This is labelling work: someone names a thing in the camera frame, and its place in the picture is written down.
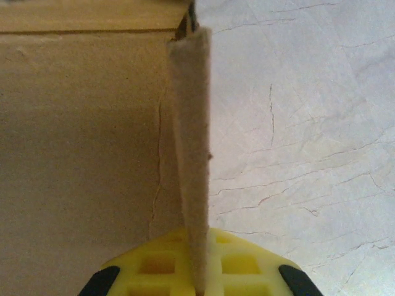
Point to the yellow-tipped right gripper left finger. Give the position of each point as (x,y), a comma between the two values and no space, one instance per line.
(154,268)

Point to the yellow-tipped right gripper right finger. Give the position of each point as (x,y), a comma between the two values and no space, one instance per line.
(247,268)

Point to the brown cardboard mailer box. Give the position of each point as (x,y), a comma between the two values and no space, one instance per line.
(80,138)

